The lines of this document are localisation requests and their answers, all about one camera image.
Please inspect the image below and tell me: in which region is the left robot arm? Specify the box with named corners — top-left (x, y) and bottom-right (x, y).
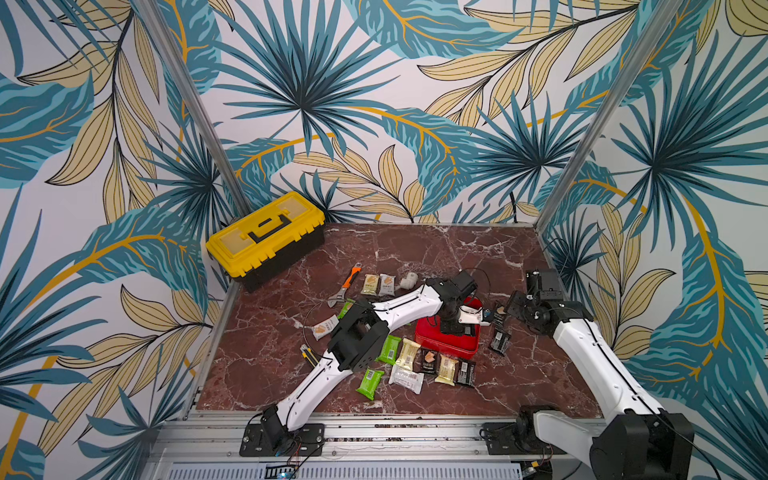
top-left (260, 271), bottom-right (477, 454)

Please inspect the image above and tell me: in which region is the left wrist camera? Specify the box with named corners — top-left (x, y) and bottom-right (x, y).
top-left (451, 271), bottom-right (477, 301)

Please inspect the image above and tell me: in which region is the green cookie packet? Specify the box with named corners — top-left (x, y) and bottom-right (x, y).
top-left (377, 335), bottom-right (402, 365)
top-left (337, 299), bottom-right (355, 320)
top-left (356, 368), bottom-right (384, 401)

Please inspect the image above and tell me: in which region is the cream cookie packet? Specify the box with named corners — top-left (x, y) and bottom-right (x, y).
top-left (435, 355), bottom-right (459, 386)
top-left (361, 274), bottom-right (380, 296)
top-left (395, 338), bottom-right (421, 371)

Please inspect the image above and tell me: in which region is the yellow black toolbox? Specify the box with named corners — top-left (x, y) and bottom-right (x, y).
top-left (206, 192), bottom-right (325, 293)

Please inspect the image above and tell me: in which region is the black drycake packet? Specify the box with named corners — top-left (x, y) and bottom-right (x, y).
top-left (491, 302), bottom-right (507, 331)
top-left (419, 349), bottom-right (439, 376)

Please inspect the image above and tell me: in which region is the yellow black utility knife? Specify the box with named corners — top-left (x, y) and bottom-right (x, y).
top-left (300, 344), bottom-right (318, 367)

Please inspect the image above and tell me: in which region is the white cookie packet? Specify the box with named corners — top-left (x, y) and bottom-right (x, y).
top-left (388, 365), bottom-right (424, 394)

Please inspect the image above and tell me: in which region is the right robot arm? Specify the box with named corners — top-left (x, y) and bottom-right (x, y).
top-left (506, 292), bottom-right (694, 479)

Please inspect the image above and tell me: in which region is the white drycake packet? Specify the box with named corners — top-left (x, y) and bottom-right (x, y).
top-left (378, 274), bottom-right (395, 297)
top-left (312, 315), bottom-right (339, 340)

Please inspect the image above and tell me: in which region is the red storage box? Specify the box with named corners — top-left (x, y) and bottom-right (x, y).
top-left (414, 316), bottom-right (481, 360)

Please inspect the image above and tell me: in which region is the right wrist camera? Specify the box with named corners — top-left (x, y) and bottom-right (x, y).
top-left (526, 269), bottom-right (565, 302)

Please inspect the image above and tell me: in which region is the black cookie packet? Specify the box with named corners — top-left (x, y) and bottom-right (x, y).
top-left (489, 329), bottom-right (511, 356)
top-left (456, 359), bottom-right (476, 388)

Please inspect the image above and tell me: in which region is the aluminium front rail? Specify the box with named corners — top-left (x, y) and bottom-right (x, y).
top-left (140, 413), bottom-right (664, 480)

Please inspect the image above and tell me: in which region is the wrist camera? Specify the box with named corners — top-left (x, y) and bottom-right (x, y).
top-left (526, 269), bottom-right (565, 302)
top-left (451, 271), bottom-right (477, 301)

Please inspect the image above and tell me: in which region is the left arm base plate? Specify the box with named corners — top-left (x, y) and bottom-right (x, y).
top-left (239, 423), bottom-right (325, 458)

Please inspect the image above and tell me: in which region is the white plastic pipe elbow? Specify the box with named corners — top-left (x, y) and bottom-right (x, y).
top-left (399, 272), bottom-right (419, 290)

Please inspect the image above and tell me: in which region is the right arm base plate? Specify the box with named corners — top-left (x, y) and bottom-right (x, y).
top-left (479, 422), bottom-right (564, 457)

